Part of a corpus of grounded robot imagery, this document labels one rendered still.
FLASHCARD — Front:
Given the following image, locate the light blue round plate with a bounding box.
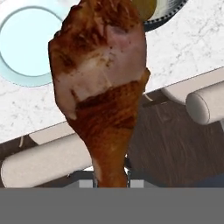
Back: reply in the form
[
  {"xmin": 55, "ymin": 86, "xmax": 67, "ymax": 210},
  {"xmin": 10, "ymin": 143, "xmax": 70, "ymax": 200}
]
[{"xmin": 0, "ymin": 0, "xmax": 81, "ymax": 88}]

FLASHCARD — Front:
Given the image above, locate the dark-rimmed round plate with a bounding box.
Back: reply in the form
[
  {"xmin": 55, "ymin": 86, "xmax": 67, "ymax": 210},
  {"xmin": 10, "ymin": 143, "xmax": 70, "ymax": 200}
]
[{"xmin": 142, "ymin": 0, "xmax": 189, "ymax": 33}]

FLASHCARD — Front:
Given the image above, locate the brown roasted chicken drumstick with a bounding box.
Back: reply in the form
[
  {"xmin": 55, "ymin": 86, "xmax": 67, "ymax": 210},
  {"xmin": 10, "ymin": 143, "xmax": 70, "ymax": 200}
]
[{"xmin": 47, "ymin": 0, "xmax": 151, "ymax": 189}]

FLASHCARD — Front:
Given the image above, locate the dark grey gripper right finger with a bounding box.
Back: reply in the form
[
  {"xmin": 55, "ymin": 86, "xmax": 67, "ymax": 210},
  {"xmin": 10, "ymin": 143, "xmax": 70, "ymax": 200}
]
[{"xmin": 125, "ymin": 169, "xmax": 160, "ymax": 189}]

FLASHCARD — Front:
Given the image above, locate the yellow-green avocado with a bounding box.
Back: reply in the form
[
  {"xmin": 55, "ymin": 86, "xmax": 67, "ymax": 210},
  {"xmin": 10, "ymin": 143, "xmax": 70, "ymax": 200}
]
[{"xmin": 132, "ymin": 0, "xmax": 158, "ymax": 22}]

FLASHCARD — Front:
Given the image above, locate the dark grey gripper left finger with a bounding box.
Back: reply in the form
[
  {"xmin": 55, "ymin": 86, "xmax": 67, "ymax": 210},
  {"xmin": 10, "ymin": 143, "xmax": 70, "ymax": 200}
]
[{"xmin": 66, "ymin": 170, "xmax": 99, "ymax": 189}]

